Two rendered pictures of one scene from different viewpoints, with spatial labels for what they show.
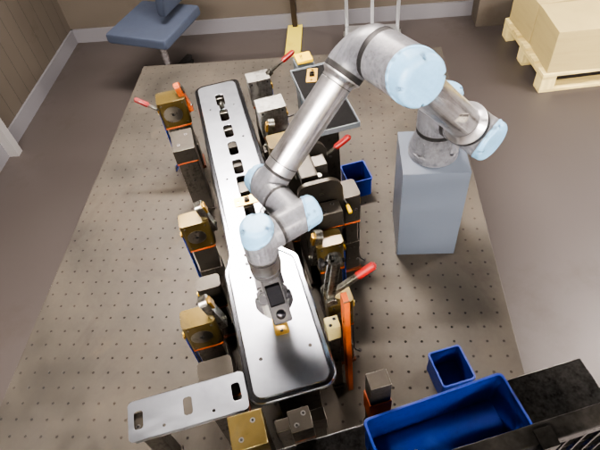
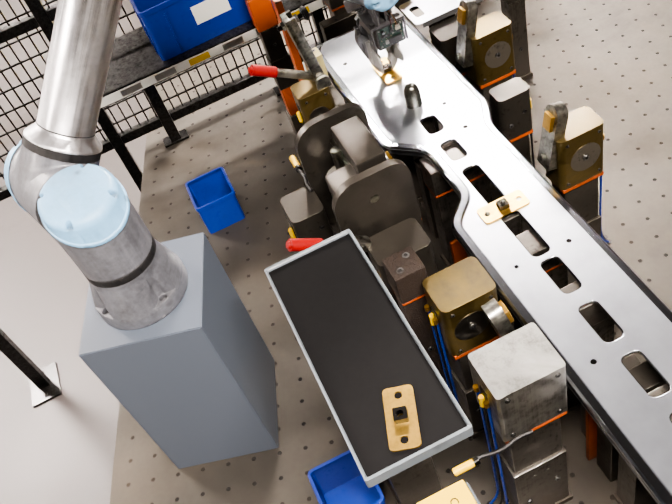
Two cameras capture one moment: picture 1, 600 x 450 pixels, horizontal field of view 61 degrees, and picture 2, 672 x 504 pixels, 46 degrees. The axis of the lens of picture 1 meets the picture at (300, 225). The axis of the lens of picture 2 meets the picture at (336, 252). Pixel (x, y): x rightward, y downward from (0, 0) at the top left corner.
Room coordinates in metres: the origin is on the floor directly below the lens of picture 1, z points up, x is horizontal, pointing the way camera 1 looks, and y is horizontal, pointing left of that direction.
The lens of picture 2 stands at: (2.04, -0.11, 2.00)
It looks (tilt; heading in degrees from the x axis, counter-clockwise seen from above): 47 degrees down; 181
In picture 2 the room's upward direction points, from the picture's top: 21 degrees counter-clockwise
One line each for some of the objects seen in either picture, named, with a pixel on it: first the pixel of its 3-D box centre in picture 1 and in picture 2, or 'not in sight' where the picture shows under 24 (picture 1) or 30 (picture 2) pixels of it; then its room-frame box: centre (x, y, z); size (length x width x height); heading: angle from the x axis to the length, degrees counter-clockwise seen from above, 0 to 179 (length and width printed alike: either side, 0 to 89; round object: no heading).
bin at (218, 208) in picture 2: (449, 371); (215, 200); (0.59, -0.37, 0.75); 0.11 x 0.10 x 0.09; 8
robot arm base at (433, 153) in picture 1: (434, 138); (130, 271); (1.15, -0.44, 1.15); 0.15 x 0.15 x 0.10
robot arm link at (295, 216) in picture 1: (292, 214); not in sight; (0.78, 0.01, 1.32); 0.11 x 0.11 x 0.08; 28
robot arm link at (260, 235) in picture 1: (260, 238); not in sight; (0.71, 0.09, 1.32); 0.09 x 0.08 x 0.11; 118
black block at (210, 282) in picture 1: (214, 309); (520, 142); (0.86, 0.30, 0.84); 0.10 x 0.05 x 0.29; 98
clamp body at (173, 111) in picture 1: (179, 133); not in sight; (1.71, 0.44, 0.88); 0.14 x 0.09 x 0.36; 98
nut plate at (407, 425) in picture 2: (312, 74); (400, 415); (1.55, -0.12, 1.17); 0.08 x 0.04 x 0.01; 170
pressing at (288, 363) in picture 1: (244, 197); (513, 214); (1.17, 0.17, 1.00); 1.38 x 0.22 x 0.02; 8
